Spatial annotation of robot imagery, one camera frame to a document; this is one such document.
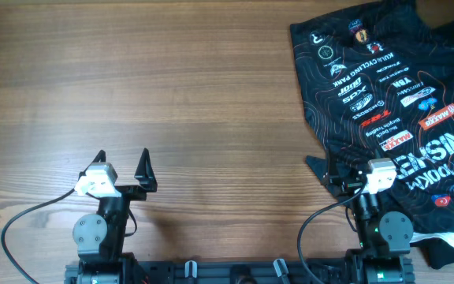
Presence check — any white rail clip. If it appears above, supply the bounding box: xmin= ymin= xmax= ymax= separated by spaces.
xmin=184 ymin=260 xmax=198 ymax=278
xmin=273 ymin=258 xmax=290 ymax=284

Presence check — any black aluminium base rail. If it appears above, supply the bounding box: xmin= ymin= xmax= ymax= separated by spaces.
xmin=64 ymin=258 xmax=415 ymax=284

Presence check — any white rail clip left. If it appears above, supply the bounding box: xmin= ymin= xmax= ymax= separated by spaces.
xmin=184 ymin=260 xmax=198 ymax=278

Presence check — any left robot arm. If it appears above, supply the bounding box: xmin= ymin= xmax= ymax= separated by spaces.
xmin=64 ymin=148 xmax=158 ymax=284

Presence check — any black printed cycling jersey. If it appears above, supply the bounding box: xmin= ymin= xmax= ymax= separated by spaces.
xmin=290 ymin=1 xmax=454 ymax=234

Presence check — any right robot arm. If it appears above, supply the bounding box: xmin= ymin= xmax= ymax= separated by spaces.
xmin=308 ymin=158 xmax=415 ymax=284

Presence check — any white rail clip right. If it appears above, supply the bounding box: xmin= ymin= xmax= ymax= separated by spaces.
xmin=273 ymin=258 xmax=290 ymax=284

